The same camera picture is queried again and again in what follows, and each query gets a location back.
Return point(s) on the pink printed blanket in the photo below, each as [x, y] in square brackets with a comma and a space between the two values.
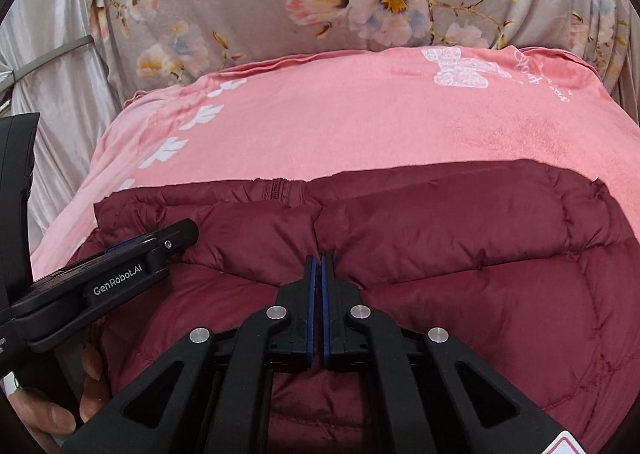
[350, 123]

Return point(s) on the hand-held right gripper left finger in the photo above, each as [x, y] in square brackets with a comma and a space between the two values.
[311, 294]

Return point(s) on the person's left hand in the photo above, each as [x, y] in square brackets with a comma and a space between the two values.
[45, 416]

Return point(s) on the white satin curtain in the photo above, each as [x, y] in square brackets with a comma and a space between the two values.
[65, 108]

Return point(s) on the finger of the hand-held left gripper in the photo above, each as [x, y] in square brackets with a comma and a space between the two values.
[165, 244]

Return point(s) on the maroon puffer jacket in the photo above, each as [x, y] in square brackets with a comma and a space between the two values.
[450, 259]

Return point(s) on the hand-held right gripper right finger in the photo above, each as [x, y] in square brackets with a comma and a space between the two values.
[327, 294]

